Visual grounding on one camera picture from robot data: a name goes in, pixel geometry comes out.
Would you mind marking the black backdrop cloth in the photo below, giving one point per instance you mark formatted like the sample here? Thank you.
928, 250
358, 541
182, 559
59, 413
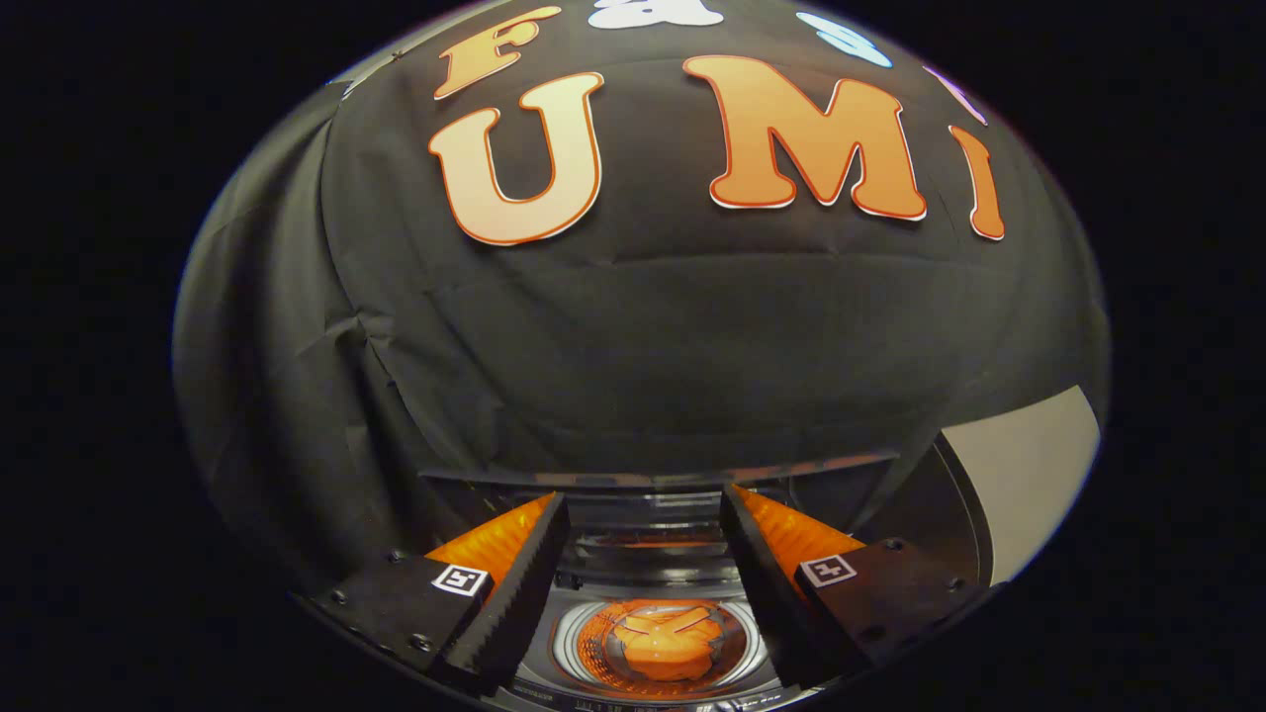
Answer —
643, 336

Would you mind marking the washing machine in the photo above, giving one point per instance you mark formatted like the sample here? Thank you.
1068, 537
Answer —
643, 564

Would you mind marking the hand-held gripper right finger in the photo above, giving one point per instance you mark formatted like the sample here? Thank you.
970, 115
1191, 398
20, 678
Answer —
762, 583

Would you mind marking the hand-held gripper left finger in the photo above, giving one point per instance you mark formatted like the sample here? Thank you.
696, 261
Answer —
519, 593

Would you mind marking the yellow polo shirt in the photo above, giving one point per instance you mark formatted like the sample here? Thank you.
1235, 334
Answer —
663, 643

